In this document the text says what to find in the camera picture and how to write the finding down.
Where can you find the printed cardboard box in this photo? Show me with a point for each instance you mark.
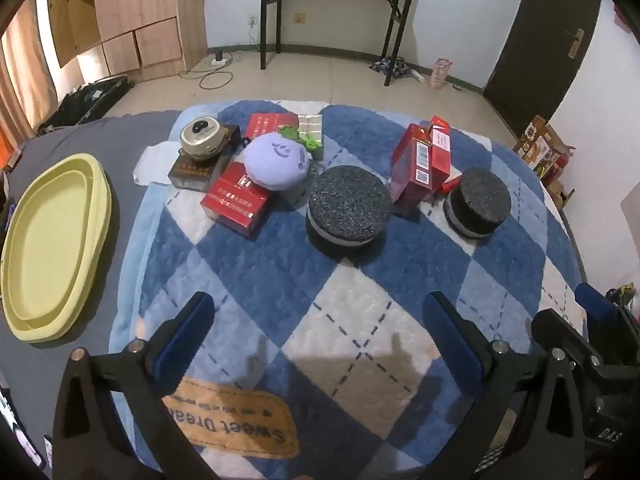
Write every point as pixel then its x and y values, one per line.
pixel 537 142

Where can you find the purple plush toy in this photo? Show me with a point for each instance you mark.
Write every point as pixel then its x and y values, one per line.
pixel 275 160

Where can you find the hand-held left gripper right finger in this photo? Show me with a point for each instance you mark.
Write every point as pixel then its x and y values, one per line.
pixel 455 345

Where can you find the orange beige curtain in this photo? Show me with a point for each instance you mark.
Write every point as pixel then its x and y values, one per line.
pixel 25 70

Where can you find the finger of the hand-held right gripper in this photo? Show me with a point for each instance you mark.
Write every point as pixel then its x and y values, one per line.
pixel 597 307
pixel 555 327

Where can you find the white power strip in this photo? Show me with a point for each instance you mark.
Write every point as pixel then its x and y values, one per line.
pixel 220 60
pixel 417 76

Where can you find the dark brown door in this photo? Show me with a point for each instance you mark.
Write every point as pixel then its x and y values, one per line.
pixel 540 50

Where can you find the black case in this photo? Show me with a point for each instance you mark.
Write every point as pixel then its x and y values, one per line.
pixel 95 97

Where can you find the yellow wall plate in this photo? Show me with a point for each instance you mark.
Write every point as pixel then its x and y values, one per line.
pixel 299 17

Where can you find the blue white checked blanket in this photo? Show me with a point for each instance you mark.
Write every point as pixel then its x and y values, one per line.
pixel 310 300

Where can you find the dark patterned cloth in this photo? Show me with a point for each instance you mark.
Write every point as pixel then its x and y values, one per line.
pixel 392 67

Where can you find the dark brown cigarette box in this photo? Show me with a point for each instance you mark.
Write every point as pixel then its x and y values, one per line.
pixel 192 172

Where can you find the dark red cigarette box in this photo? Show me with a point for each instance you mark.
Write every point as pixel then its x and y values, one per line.
pixel 412 170

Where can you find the gold white cigarette box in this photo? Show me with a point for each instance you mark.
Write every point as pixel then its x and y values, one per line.
pixel 312 122

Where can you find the yellow plastic basin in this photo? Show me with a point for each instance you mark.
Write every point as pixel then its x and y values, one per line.
pixel 45 240

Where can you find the beige round tin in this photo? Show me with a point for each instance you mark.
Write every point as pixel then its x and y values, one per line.
pixel 202 135

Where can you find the pink bag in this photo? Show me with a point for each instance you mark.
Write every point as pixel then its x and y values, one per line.
pixel 440 72

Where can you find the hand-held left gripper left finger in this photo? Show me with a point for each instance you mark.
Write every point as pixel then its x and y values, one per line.
pixel 182 345

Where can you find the red lighter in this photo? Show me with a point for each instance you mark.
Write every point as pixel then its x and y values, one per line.
pixel 445 187

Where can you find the black foam disc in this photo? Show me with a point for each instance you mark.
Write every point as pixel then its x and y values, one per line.
pixel 477 200
pixel 347 205

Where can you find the wooden wardrobe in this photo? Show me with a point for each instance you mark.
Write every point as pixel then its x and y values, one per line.
pixel 140 0

